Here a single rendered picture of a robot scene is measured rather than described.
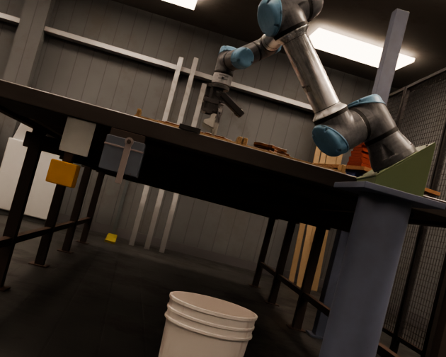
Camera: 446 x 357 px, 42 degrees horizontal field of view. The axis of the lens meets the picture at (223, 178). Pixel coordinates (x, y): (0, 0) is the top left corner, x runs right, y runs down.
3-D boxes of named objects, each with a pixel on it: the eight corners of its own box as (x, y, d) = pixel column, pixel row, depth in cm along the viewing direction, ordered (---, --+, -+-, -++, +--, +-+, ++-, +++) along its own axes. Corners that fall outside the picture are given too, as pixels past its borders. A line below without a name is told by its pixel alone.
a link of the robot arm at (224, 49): (226, 42, 221) (216, 46, 228) (219, 71, 220) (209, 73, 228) (243, 49, 224) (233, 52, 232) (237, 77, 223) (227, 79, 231)
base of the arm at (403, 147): (425, 145, 185) (410, 118, 185) (391, 166, 179) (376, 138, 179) (398, 156, 199) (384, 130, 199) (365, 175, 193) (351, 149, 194)
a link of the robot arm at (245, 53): (258, 40, 214) (243, 44, 224) (233, 50, 210) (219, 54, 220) (265, 60, 216) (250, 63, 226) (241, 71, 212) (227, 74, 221)
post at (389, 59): (334, 342, 400) (416, 11, 413) (311, 336, 398) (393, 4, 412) (328, 336, 417) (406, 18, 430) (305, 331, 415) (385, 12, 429)
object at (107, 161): (134, 187, 197) (148, 136, 198) (93, 177, 196) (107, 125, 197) (136, 188, 208) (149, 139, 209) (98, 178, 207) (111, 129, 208)
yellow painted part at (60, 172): (71, 188, 196) (89, 120, 197) (44, 180, 195) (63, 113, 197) (74, 188, 204) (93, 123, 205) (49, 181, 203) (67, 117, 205)
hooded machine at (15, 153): (54, 223, 730) (83, 123, 737) (48, 226, 669) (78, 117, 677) (-4, 208, 719) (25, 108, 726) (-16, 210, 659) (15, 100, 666)
